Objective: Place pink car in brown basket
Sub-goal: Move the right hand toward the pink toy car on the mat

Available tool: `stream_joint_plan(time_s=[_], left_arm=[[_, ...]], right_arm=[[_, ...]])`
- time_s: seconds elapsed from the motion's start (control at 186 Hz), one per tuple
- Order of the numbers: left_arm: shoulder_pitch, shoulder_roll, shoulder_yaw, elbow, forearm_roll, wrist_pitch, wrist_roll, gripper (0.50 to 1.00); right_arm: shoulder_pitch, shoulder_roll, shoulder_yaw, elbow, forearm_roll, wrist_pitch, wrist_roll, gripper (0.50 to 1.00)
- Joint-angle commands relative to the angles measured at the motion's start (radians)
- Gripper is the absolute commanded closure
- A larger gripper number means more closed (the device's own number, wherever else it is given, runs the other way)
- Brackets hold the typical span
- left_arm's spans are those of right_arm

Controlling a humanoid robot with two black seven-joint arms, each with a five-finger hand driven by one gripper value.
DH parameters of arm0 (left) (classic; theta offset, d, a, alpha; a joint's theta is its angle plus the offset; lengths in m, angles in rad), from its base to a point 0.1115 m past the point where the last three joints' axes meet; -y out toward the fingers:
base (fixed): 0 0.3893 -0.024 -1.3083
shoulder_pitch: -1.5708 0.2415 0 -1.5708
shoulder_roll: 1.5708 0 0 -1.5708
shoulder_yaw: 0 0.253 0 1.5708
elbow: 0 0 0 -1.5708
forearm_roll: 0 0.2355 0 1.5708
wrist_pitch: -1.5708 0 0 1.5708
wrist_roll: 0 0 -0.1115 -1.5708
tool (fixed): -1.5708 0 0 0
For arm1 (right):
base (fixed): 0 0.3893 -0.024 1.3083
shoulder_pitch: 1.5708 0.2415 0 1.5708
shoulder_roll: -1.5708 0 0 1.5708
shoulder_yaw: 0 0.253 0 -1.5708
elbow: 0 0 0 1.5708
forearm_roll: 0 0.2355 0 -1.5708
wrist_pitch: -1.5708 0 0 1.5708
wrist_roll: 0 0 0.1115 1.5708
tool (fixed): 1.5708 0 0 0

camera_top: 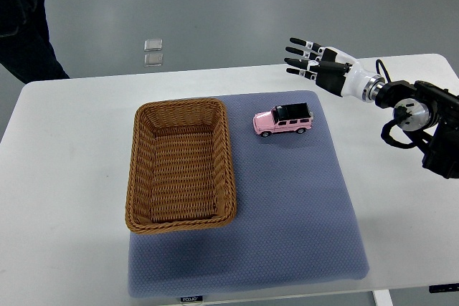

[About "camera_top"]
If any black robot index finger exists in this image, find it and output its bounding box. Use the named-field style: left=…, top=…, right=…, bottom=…
left=290, top=37, right=325, bottom=52

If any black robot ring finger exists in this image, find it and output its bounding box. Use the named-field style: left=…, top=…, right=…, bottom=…
left=284, top=57, right=319, bottom=71

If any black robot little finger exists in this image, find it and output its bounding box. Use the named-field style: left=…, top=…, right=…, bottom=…
left=286, top=68, right=317, bottom=80

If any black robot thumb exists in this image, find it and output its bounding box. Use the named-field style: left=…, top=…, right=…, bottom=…
left=310, top=61, right=351, bottom=74

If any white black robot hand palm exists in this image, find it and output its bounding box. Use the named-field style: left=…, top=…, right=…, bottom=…
left=316, top=47, right=384, bottom=101

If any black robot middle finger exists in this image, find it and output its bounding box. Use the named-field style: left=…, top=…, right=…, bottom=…
left=285, top=47, right=321, bottom=60

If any pink toy car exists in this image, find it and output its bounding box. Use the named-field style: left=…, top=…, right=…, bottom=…
left=252, top=102, right=314, bottom=138

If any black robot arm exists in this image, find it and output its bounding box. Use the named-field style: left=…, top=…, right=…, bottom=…
left=285, top=37, right=458, bottom=178

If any brown wicker basket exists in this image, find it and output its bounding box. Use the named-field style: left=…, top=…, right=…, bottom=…
left=125, top=98, right=237, bottom=234

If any upper floor plate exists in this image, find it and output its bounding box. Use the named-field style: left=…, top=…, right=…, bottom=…
left=144, top=38, right=163, bottom=52

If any floor plate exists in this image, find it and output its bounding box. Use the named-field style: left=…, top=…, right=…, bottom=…
left=144, top=53, right=164, bottom=67
left=144, top=38, right=163, bottom=52

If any lower floor plate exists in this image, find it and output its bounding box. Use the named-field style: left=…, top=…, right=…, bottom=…
left=144, top=53, right=164, bottom=67

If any blue-grey cushion mat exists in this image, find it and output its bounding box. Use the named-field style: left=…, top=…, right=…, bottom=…
left=128, top=91, right=369, bottom=297

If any white table leg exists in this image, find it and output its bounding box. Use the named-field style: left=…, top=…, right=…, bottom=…
left=372, top=290, right=394, bottom=306

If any black table control panel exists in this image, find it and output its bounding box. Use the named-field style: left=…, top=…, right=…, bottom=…
left=429, top=283, right=459, bottom=294

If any person in dark clothes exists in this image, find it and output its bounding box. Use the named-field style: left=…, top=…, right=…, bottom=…
left=1, top=0, right=69, bottom=84

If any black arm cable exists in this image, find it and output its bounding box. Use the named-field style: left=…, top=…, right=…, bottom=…
left=374, top=59, right=392, bottom=87

